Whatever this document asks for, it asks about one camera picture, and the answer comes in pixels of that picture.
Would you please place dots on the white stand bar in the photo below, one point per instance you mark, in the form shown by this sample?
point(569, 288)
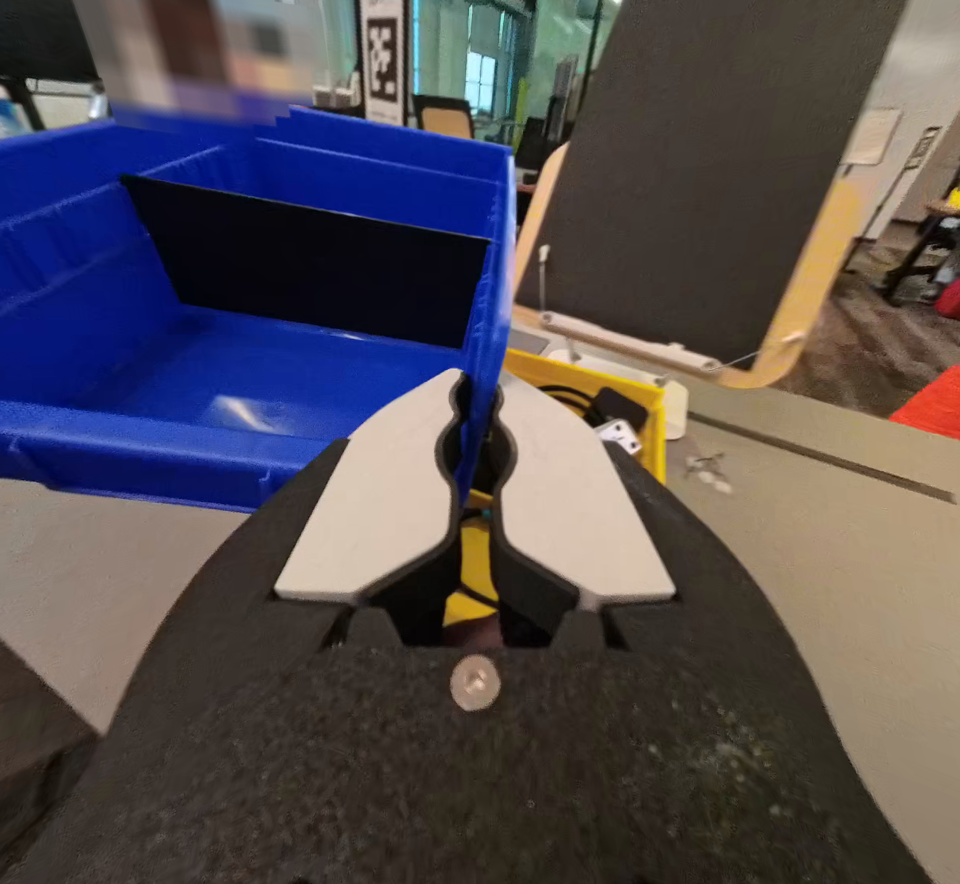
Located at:
point(637, 347)

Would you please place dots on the black USB hub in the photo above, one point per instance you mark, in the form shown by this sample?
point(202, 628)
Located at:
point(622, 407)

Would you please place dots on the orange traffic cone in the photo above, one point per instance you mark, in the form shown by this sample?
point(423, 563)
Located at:
point(930, 407)

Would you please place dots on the marker tag board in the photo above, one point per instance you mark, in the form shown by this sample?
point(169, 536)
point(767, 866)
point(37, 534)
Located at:
point(382, 51)

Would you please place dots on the blue plastic bin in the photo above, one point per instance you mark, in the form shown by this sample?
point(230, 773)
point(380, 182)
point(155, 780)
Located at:
point(225, 374)

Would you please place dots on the tan office chair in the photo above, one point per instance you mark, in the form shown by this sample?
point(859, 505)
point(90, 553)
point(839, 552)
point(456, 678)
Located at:
point(446, 120)

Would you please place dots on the black bin divider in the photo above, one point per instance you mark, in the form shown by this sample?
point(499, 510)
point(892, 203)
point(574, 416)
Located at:
point(315, 269)

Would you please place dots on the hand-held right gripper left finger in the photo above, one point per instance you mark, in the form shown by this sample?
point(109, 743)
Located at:
point(375, 509)

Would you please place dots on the small white clip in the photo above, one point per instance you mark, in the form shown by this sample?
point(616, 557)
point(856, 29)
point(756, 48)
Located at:
point(712, 480)

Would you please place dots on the grey desk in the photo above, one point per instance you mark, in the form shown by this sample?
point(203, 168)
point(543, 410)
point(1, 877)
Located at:
point(825, 561)

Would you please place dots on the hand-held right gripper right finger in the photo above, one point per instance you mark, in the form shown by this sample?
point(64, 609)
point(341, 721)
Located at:
point(585, 509)

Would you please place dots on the dark grey panel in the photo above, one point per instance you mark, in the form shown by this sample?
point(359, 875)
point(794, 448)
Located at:
point(712, 148)

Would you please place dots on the yellow plastic bin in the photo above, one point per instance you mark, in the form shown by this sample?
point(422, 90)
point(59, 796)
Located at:
point(555, 372)

